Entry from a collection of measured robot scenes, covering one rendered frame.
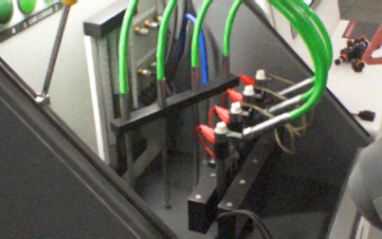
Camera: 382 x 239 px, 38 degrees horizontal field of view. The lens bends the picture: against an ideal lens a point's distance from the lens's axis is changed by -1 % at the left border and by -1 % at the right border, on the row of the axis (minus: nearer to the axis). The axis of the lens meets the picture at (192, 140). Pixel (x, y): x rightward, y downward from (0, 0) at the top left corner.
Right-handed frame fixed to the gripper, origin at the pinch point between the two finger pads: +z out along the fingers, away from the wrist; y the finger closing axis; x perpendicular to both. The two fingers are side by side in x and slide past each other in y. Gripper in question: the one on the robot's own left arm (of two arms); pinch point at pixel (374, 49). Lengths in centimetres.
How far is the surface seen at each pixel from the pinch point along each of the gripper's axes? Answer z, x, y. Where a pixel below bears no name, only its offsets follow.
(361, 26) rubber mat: 65, 15, -88
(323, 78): 10.8, -0.6, 0.4
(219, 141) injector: 32.9, -3.1, 8.1
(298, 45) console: 50, 0, -43
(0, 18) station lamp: 25, -42, 26
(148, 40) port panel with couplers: 55, -27, -13
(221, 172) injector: 37.8, 1.8, 9.3
